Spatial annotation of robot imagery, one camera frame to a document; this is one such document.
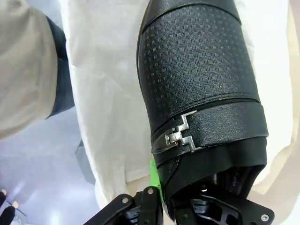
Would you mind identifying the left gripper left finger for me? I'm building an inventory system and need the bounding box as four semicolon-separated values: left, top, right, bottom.
97;159;166;225

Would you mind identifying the white tissue paper sheet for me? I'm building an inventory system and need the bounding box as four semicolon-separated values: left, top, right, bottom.
57;0;300;211

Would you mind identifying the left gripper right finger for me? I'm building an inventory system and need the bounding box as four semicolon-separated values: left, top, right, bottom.
171;184;275;225

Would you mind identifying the black leather buckle shoe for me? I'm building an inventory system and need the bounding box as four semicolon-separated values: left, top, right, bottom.
137;0;269;223

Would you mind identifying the person in beige sweater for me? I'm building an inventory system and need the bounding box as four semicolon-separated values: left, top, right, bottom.
0;0;77;141

